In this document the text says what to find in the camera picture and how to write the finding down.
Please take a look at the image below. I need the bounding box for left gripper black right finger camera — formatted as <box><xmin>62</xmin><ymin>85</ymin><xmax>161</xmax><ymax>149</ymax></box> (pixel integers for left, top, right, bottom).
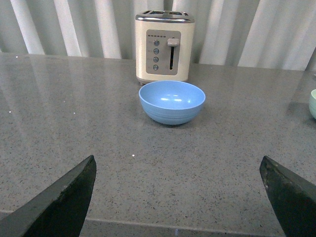
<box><xmin>259</xmin><ymin>156</ymin><xmax>316</xmax><ymax>237</ymax></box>

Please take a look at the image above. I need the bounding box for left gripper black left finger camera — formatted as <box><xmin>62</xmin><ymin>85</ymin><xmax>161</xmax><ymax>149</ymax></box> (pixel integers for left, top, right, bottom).
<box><xmin>0</xmin><ymin>155</ymin><xmax>96</xmax><ymax>237</ymax></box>

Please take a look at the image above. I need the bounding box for green bowl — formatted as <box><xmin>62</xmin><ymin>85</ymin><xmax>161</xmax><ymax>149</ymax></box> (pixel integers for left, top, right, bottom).
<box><xmin>309</xmin><ymin>89</ymin><xmax>316</xmax><ymax>119</ymax></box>

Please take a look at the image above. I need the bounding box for blue bowl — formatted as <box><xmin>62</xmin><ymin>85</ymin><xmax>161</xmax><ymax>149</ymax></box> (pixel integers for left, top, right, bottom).
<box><xmin>139</xmin><ymin>80</ymin><xmax>206</xmax><ymax>125</ymax></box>

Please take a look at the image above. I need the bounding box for cream toaster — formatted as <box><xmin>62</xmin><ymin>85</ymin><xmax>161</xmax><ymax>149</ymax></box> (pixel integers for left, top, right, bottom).
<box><xmin>135</xmin><ymin>10</ymin><xmax>195</xmax><ymax>85</ymax></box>

